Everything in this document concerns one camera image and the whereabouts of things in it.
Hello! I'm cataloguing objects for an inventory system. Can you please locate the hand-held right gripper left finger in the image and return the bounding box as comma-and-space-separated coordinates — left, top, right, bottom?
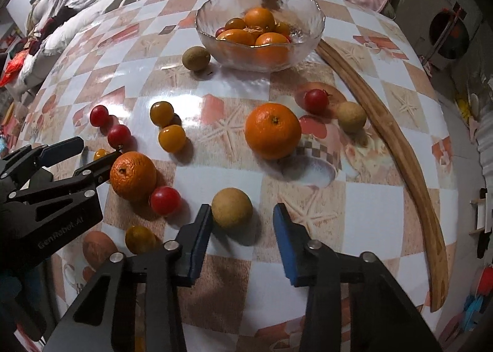
44, 204, 214, 352

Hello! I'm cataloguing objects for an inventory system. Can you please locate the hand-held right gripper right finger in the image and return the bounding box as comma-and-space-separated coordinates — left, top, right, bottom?
272, 203, 443, 352

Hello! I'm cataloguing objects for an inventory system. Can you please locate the tan longan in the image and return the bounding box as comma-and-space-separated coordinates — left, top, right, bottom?
336, 101, 367, 134
211, 188, 254, 229

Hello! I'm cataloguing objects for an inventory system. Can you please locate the clear glass bowl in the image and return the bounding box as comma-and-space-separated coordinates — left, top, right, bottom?
195, 0, 326, 73

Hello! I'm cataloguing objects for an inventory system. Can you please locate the black round pot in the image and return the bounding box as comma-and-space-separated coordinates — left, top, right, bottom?
428, 2, 471, 61

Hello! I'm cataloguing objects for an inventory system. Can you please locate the large orange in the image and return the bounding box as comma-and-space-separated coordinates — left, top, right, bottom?
244, 103, 302, 160

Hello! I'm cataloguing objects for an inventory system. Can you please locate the green-brown kiwi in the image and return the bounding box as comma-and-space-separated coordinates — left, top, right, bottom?
182, 46, 212, 73

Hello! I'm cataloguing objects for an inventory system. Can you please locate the white quilt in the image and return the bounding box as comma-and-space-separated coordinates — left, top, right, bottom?
19, 9, 114, 81

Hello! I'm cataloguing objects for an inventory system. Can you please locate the long curved wooden stick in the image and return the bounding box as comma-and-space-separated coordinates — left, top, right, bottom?
315, 39, 448, 313

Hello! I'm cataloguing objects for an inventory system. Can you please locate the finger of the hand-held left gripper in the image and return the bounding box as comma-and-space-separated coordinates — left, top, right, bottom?
8, 151, 122, 207
0, 136, 85, 184

